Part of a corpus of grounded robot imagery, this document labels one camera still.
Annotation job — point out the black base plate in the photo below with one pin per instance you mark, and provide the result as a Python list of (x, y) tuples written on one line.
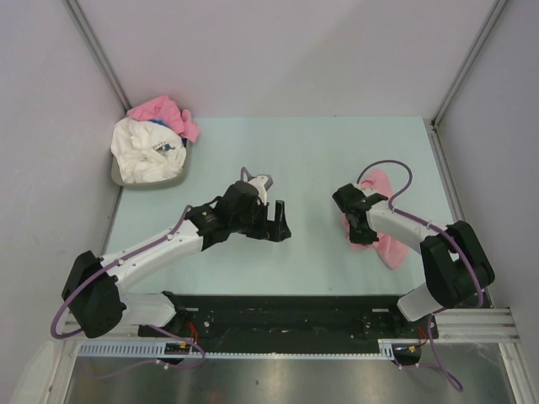
[(368, 316)]

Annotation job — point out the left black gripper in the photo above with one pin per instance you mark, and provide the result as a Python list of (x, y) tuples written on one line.
[(274, 231)]

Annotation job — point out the white t shirt in basket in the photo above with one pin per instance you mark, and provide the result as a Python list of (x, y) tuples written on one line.
[(143, 148)]

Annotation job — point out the grey laundry basket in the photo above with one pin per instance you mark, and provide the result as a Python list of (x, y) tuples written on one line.
[(154, 182)]

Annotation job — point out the pink t shirt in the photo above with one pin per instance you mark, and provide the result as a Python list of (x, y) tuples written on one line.
[(164, 108), (389, 250)]

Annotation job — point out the right corner aluminium post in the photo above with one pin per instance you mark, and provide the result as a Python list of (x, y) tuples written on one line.
[(495, 14)]

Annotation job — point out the left corner aluminium post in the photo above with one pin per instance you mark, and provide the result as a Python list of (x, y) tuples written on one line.
[(96, 51)]

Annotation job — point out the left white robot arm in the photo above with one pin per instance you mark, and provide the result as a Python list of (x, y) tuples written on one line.
[(98, 289)]

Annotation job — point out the blue garment in basket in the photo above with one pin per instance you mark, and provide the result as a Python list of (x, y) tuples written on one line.
[(159, 122)]

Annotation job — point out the corner aluminium post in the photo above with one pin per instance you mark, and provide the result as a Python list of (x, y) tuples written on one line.
[(96, 51), (495, 14)]

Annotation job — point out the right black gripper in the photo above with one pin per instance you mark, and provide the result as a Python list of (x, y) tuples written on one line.
[(361, 239)]

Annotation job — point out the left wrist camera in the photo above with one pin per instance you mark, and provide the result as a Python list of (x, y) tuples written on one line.
[(262, 183)]

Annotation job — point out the aluminium rail frame right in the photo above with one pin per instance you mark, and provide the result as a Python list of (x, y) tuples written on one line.
[(487, 325)]

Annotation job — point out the pink t shirt in basket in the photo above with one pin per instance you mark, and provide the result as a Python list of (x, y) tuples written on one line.
[(164, 108)]

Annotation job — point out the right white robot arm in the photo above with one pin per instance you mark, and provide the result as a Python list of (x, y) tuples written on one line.
[(455, 265)]

